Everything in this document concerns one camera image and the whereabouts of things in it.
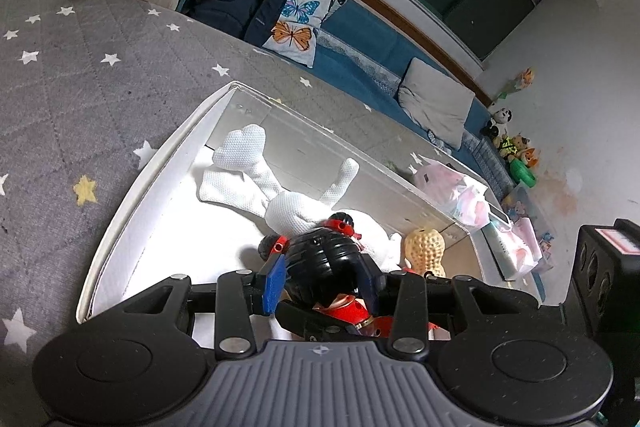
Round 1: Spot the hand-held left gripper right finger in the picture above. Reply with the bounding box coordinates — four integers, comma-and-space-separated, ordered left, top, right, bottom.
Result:
357, 257, 543, 358

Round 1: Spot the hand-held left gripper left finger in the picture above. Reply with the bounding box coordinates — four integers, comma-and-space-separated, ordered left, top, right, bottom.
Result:
117, 254, 288, 356

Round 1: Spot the black-haired doll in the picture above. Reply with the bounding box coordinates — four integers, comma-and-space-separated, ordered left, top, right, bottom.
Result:
257, 211, 441, 340

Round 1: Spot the tan peanut toy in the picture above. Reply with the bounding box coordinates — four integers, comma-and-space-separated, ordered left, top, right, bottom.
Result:
402, 228, 447, 278

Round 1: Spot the white plush rabbit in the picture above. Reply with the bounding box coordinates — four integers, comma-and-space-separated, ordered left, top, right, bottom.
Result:
199, 124, 403, 273

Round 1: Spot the grey cardboard box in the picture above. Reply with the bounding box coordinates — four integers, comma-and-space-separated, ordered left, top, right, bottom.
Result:
75, 80, 511, 325

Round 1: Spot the pink white tissue pack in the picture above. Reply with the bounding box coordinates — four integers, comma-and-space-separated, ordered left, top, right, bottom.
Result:
412, 157, 491, 228
482, 217, 543, 280

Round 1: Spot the clear storage box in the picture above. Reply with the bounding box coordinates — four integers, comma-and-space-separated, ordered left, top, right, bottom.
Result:
502, 184, 556, 258

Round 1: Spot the green plastic toy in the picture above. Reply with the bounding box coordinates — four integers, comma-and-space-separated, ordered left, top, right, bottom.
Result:
507, 157, 537, 186

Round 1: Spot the black white panda plush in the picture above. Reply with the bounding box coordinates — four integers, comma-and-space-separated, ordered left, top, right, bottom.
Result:
482, 107, 513, 138

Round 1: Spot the grey cushion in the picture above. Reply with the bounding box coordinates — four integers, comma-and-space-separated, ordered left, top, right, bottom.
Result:
397, 57, 476, 150

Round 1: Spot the artificial flower bunch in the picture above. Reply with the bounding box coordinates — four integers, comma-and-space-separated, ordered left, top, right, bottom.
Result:
500, 67, 536, 100

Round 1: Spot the blue sofa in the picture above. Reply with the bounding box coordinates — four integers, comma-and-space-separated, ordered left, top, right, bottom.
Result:
132, 0, 521, 208

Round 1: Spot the butterfly print pillow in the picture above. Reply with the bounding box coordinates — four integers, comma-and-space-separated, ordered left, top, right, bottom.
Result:
227, 0, 351, 68

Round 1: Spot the grey star tablecloth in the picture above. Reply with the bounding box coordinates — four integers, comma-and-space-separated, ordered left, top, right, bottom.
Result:
0, 0, 501, 427

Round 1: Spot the black backpack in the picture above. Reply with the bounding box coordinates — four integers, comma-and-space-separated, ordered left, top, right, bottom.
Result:
182, 0, 290, 48

